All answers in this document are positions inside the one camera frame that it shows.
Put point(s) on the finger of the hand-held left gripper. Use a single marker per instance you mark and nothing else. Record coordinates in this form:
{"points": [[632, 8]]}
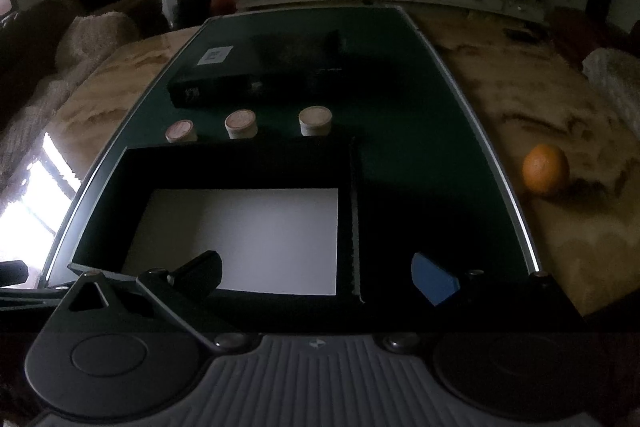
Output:
{"points": [[14, 273]]}

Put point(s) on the beige fluffy blanket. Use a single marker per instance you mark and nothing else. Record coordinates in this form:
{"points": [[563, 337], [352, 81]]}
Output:
{"points": [[90, 37]]}

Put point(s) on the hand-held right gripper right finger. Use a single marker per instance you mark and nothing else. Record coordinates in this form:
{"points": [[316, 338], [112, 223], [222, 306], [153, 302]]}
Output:
{"points": [[432, 279]]}

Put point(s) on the black hinged gift box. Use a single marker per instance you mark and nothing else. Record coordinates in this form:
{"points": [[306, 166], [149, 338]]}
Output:
{"points": [[240, 237]]}

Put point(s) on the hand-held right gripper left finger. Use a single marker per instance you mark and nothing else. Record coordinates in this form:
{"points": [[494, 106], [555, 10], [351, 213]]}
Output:
{"points": [[200, 274]]}

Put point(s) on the black bag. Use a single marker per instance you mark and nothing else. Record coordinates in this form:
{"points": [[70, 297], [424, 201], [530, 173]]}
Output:
{"points": [[194, 7]]}

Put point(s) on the small round tan canister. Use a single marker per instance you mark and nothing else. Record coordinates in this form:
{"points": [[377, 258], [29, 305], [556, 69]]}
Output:
{"points": [[241, 123], [316, 121], [180, 132]]}

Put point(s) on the orange fruit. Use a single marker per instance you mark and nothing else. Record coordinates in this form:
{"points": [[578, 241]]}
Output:
{"points": [[546, 170]]}

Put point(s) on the white fluffy cushion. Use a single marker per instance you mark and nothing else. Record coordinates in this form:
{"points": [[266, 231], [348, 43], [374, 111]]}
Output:
{"points": [[615, 77]]}

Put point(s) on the green desktop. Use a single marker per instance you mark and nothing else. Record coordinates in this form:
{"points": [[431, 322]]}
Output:
{"points": [[400, 72]]}

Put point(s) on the brown sofa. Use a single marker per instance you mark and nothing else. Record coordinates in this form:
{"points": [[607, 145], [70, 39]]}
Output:
{"points": [[145, 14]]}

